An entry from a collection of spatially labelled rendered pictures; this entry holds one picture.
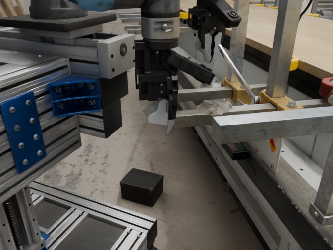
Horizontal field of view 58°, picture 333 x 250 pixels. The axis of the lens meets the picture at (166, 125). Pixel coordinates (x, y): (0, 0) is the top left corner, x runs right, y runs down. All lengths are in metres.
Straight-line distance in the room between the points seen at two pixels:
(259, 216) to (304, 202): 0.76
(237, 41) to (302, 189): 0.47
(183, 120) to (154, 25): 0.22
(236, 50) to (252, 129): 0.58
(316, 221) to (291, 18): 0.43
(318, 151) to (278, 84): 0.33
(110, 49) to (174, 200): 1.16
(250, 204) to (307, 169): 0.58
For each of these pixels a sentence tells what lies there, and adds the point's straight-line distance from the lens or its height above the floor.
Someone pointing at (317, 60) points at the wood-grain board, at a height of 0.90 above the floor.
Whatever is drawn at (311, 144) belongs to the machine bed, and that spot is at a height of 0.67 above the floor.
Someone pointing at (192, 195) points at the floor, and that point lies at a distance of 1.80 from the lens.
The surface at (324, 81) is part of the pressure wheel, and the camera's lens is 0.84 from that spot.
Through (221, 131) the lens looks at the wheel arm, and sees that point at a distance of 0.41.
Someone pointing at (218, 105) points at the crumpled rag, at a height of 0.87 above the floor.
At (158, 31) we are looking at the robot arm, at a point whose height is 1.05.
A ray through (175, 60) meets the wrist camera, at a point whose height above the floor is 0.99.
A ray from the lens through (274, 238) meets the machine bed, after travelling 1.40.
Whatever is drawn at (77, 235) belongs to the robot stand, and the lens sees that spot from 1.33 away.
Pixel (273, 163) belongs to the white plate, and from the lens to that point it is 0.80.
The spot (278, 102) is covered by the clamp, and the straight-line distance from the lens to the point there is 0.76.
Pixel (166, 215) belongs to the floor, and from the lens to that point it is 1.67.
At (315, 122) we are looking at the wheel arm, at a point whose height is 0.95.
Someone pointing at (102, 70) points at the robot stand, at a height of 0.92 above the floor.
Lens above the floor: 1.14
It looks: 27 degrees down
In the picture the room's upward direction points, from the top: straight up
